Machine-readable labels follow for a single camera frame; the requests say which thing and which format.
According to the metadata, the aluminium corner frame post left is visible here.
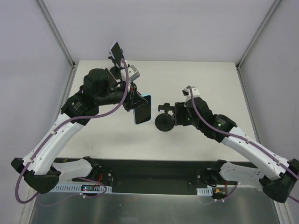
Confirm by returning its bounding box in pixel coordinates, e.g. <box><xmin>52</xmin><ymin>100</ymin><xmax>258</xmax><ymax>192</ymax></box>
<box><xmin>35</xmin><ymin>0</ymin><xmax>78</xmax><ymax>69</ymax></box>

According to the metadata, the phone with cream case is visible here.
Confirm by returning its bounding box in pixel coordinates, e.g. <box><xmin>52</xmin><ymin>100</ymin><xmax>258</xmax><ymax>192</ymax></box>
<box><xmin>109</xmin><ymin>67</ymin><xmax>121</xmax><ymax>80</ymax></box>

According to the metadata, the phone with lilac case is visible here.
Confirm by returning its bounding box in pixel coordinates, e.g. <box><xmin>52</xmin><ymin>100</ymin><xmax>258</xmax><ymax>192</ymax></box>
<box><xmin>110</xmin><ymin>42</ymin><xmax>125</xmax><ymax>68</ymax></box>

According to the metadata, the aluminium corner frame post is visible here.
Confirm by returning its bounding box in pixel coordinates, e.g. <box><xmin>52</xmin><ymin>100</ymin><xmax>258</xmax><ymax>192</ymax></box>
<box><xmin>35</xmin><ymin>0</ymin><xmax>78</xmax><ymax>69</ymax></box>
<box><xmin>235</xmin><ymin>0</ymin><xmax>283</xmax><ymax>70</ymax></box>

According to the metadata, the black round-base phone stand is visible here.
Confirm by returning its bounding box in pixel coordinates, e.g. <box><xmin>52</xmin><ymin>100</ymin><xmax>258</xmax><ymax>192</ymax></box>
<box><xmin>155</xmin><ymin>103</ymin><xmax>174</xmax><ymax>132</ymax></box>

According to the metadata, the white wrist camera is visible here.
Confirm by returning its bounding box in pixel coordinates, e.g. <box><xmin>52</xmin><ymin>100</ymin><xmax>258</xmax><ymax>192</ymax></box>
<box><xmin>121</xmin><ymin>65</ymin><xmax>140</xmax><ymax>83</ymax></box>
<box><xmin>182</xmin><ymin>86</ymin><xmax>200</xmax><ymax>102</ymax></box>

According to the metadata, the black clamp phone stand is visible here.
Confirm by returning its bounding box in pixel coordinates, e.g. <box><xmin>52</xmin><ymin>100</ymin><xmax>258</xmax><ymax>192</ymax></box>
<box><xmin>108</xmin><ymin>55</ymin><xmax>124</xmax><ymax>75</ymax></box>

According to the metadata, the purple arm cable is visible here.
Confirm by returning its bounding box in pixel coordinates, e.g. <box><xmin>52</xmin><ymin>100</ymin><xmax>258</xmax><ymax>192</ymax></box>
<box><xmin>15</xmin><ymin>58</ymin><xmax>131</xmax><ymax>206</ymax></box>
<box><xmin>188</xmin><ymin>86</ymin><xmax>299</xmax><ymax>203</ymax></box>

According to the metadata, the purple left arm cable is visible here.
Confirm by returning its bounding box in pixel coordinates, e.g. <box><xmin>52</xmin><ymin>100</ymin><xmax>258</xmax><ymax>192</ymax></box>
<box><xmin>15</xmin><ymin>58</ymin><xmax>131</xmax><ymax>206</ymax></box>

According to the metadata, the phone with blue case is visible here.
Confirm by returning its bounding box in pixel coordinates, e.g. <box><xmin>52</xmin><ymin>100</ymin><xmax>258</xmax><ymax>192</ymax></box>
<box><xmin>134</xmin><ymin>95</ymin><xmax>151</xmax><ymax>125</ymax></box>

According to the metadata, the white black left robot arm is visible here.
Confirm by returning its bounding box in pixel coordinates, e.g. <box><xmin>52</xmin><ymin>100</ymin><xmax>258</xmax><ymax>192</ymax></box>
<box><xmin>11</xmin><ymin>65</ymin><xmax>148</xmax><ymax>194</ymax></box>

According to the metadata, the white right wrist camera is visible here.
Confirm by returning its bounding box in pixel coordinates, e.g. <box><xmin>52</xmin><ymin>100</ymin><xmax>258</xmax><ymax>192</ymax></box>
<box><xmin>182</xmin><ymin>86</ymin><xmax>200</xmax><ymax>102</ymax></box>

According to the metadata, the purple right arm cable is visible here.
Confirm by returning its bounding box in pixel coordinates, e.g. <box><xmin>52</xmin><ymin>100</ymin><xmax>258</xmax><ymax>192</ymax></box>
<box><xmin>188</xmin><ymin>86</ymin><xmax>299</xmax><ymax>203</ymax></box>

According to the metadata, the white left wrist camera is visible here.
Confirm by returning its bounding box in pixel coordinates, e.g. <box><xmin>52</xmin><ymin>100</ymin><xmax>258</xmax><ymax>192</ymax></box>
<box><xmin>121</xmin><ymin>65</ymin><xmax>140</xmax><ymax>83</ymax></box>

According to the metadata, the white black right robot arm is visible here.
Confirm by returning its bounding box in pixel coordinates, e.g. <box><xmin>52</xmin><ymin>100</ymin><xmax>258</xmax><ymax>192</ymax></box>
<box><xmin>172</xmin><ymin>97</ymin><xmax>299</xmax><ymax>203</ymax></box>

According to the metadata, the aluminium corner frame post right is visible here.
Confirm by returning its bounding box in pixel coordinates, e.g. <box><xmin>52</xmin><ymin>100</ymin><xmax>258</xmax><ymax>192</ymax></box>
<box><xmin>235</xmin><ymin>0</ymin><xmax>283</xmax><ymax>70</ymax></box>

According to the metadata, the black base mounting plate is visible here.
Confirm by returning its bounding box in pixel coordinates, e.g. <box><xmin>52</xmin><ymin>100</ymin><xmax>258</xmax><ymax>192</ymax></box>
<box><xmin>71</xmin><ymin>158</ymin><xmax>239</xmax><ymax>194</ymax></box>

